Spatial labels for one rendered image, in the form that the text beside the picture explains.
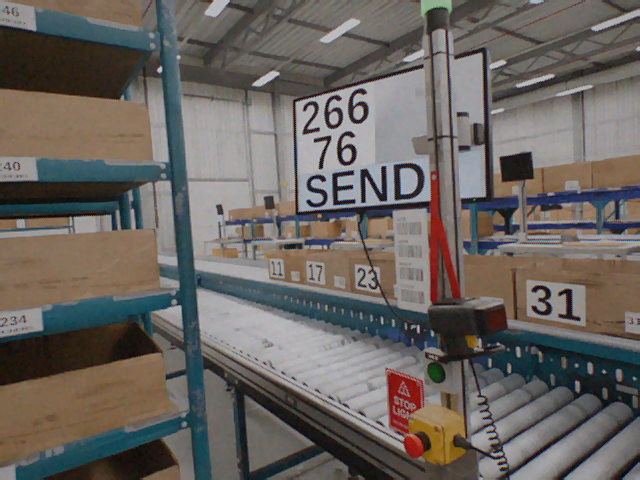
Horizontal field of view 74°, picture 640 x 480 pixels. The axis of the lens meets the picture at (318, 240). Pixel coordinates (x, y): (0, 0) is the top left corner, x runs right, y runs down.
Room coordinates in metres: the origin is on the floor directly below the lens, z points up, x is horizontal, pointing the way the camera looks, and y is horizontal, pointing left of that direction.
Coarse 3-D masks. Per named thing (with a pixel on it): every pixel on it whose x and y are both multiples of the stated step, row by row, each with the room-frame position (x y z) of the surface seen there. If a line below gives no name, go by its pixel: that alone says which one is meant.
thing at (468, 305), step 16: (432, 304) 0.72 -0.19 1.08; (448, 304) 0.69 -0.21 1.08; (464, 304) 0.66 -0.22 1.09; (480, 304) 0.65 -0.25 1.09; (496, 304) 0.65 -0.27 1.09; (432, 320) 0.70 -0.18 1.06; (448, 320) 0.68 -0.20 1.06; (464, 320) 0.65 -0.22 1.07; (480, 320) 0.63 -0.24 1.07; (496, 320) 0.64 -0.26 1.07; (448, 336) 0.70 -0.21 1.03; (464, 336) 0.68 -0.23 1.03; (448, 352) 0.70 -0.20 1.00; (464, 352) 0.68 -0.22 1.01
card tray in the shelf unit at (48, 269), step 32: (0, 256) 0.57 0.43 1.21; (32, 256) 0.60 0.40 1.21; (64, 256) 0.62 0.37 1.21; (96, 256) 0.64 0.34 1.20; (128, 256) 0.67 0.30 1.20; (0, 288) 0.57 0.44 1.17; (32, 288) 0.59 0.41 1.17; (64, 288) 0.62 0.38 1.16; (96, 288) 0.64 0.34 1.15; (128, 288) 0.67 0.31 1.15
